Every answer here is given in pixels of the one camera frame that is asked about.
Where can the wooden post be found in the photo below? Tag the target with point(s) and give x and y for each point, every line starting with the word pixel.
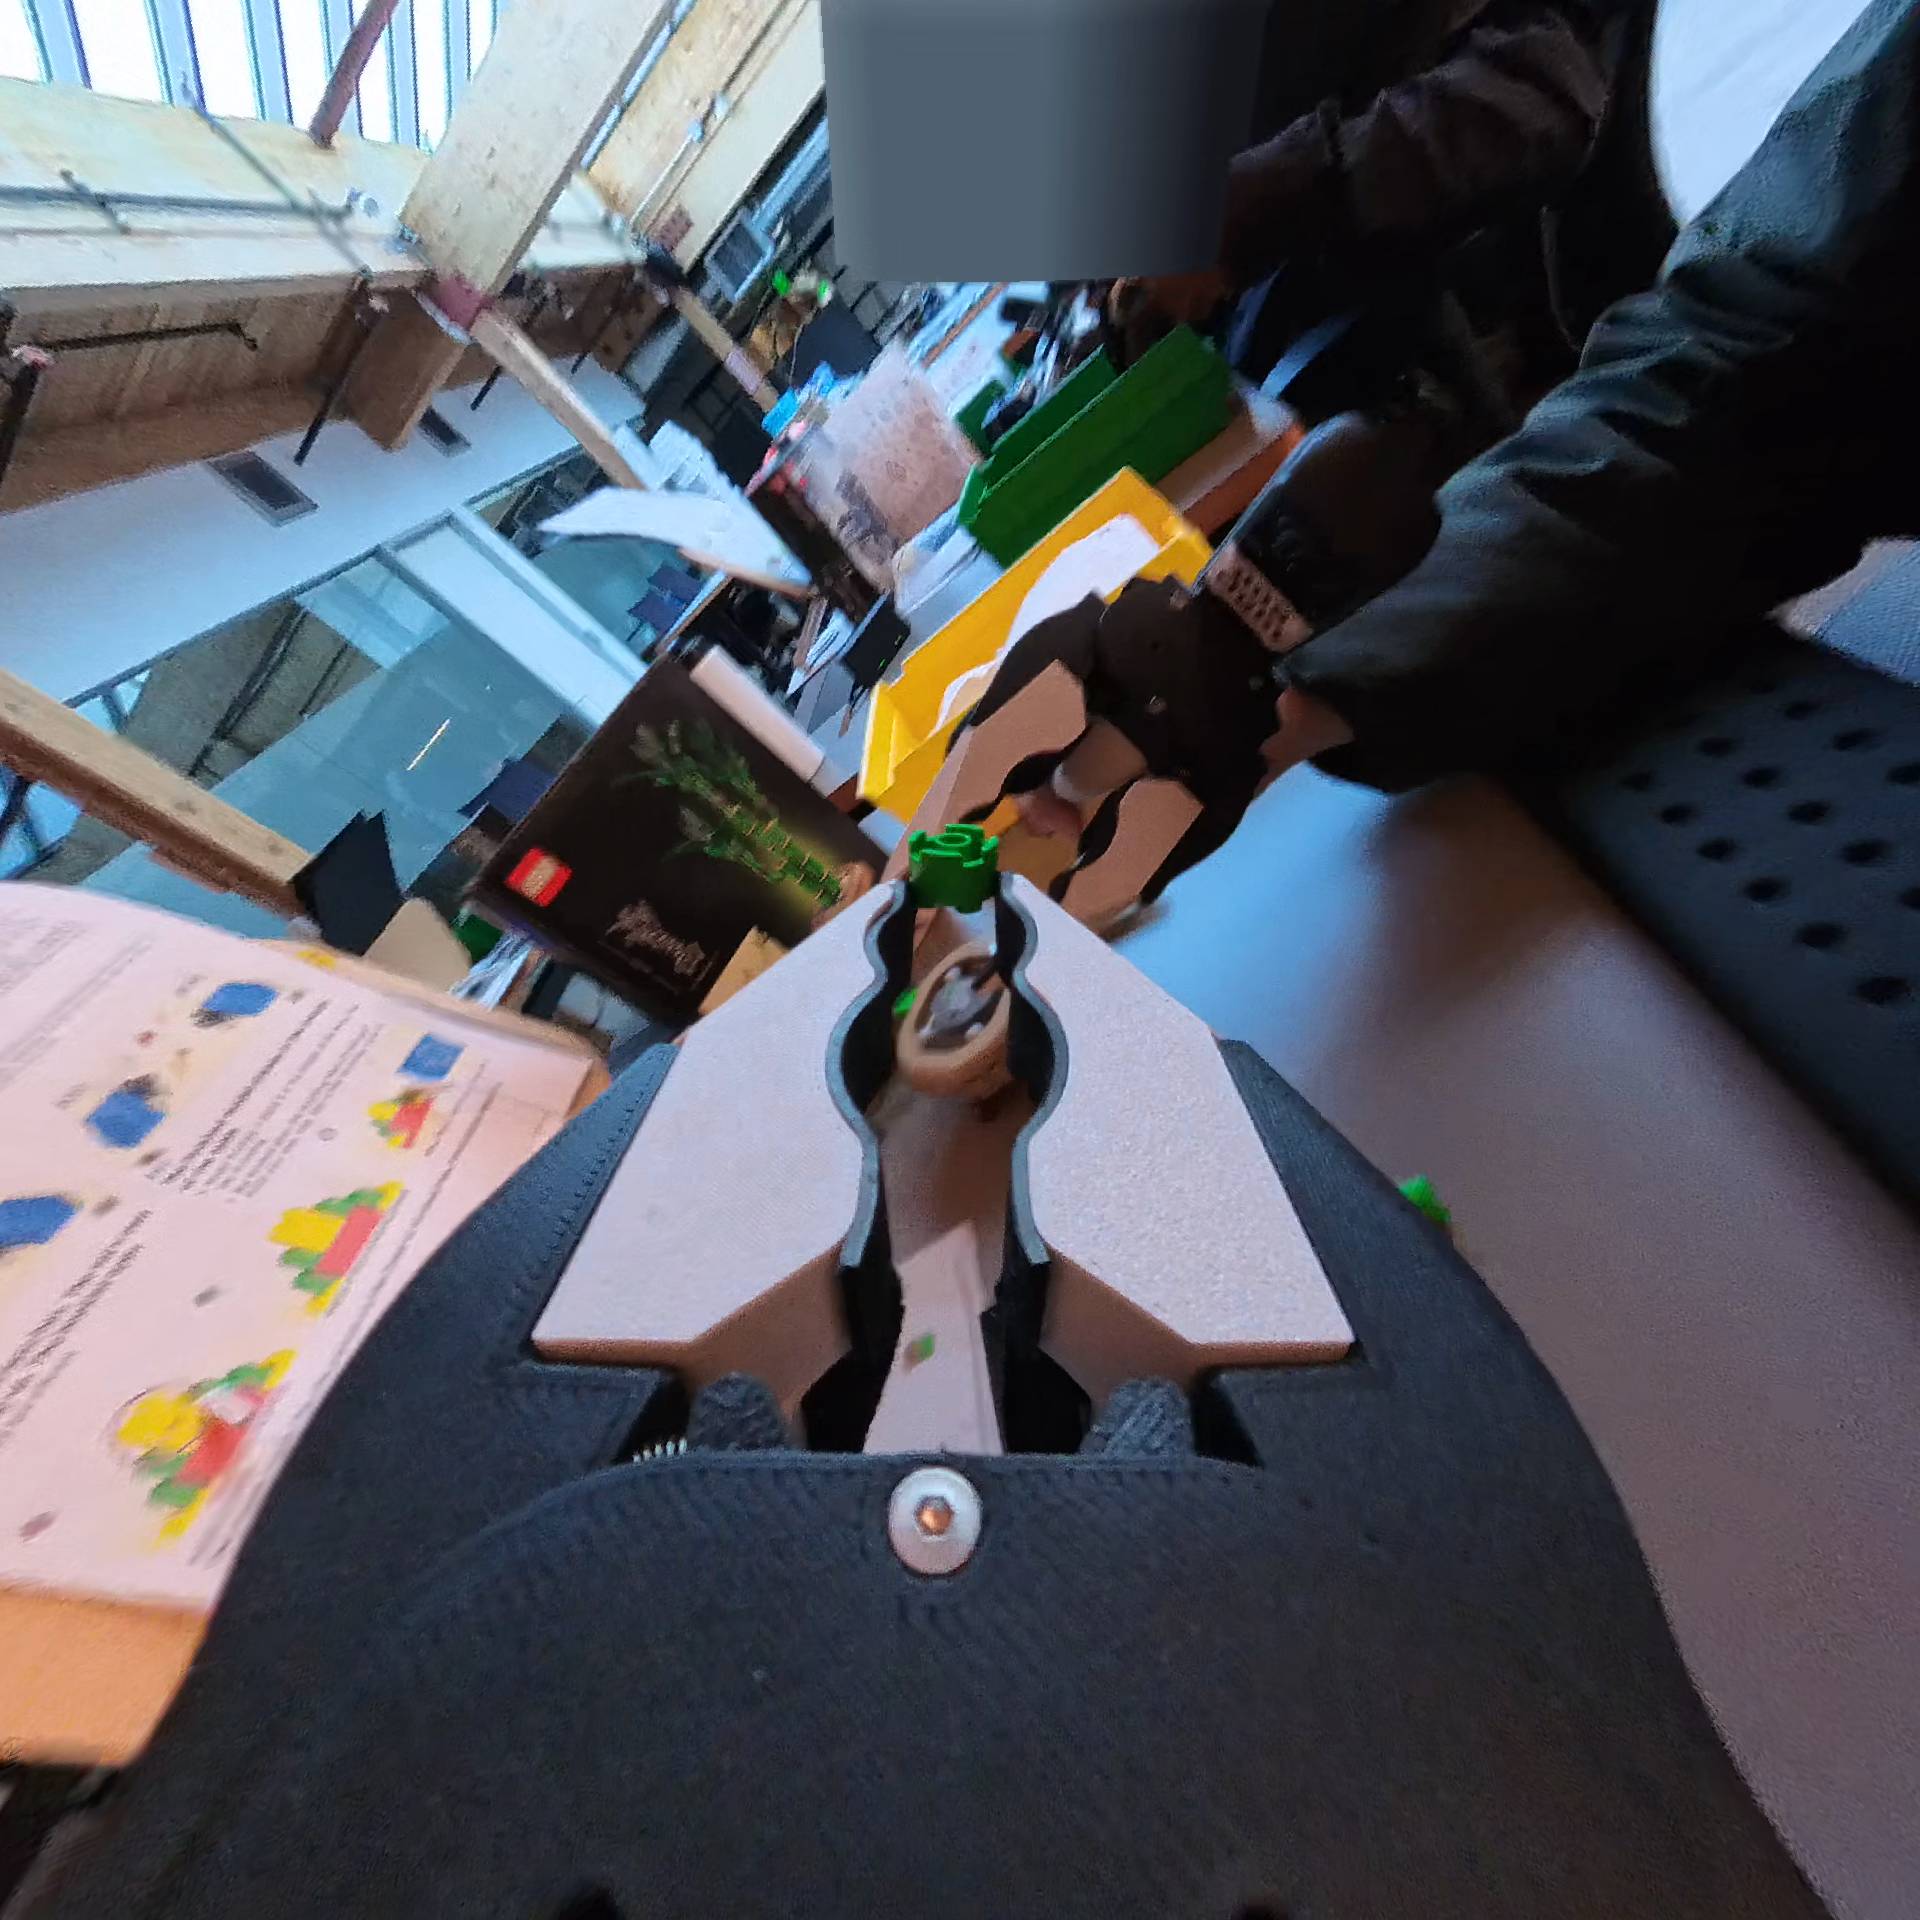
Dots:
pixel 151 781

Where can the black bamboo toy set box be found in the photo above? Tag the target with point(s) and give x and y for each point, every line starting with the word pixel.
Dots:
pixel 689 858

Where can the tan brick flower pot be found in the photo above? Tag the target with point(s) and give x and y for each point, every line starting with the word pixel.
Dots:
pixel 962 1051

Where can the grey desk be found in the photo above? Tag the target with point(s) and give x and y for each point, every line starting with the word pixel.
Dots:
pixel 1576 1275

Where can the wooden-edged side table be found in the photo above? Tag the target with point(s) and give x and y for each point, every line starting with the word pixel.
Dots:
pixel 1228 466

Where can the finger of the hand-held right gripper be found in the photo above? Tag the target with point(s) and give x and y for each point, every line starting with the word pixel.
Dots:
pixel 1005 749
pixel 1141 858

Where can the yellow plastic bin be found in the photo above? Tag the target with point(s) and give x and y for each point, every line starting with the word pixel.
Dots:
pixel 898 749
pixel 1154 524

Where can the light wooden board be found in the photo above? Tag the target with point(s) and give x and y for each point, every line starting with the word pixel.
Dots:
pixel 61 1666

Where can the green plastic bin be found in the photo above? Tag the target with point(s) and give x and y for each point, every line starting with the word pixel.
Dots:
pixel 1111 451

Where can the black metal bookend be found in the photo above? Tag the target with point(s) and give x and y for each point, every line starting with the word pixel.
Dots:
pixel 355 885

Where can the black building set box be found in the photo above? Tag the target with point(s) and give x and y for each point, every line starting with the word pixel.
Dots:
pixel 885 451

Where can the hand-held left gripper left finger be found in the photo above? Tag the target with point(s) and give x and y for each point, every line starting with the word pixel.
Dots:
pixel 721 1199

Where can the person's right forearm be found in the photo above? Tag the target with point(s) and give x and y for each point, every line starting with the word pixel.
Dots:
pixel 1576 571

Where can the person's body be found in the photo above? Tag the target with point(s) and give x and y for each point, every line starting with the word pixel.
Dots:
pixel 1770 91

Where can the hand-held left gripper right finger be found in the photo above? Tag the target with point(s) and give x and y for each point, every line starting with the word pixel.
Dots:
pixel 1188 1199

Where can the person's right hand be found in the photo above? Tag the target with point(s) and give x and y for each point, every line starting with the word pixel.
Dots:
pixel 1303 730

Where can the tilted background document board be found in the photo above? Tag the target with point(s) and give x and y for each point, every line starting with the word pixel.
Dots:
pixel 675 524

